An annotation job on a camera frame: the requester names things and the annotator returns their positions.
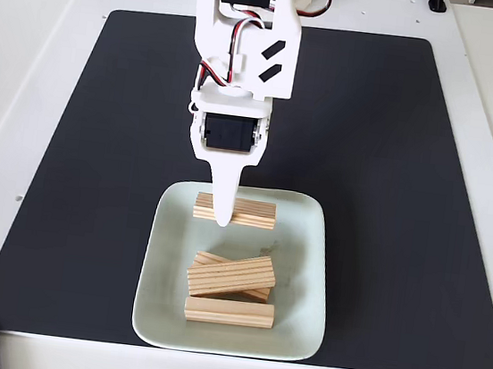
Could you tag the grooved wooden block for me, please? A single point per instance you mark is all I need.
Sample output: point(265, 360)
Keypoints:
point(208, 258)
point(254, 213)
point(230, 277)
point(230, 313)

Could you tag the pale green square plate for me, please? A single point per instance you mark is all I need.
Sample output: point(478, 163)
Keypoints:
point(290, 343)

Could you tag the black rubber mat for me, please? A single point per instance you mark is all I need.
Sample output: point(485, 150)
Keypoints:
point(94, 175)

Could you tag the black table clamp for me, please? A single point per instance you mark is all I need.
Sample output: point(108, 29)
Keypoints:
point(437, 3)

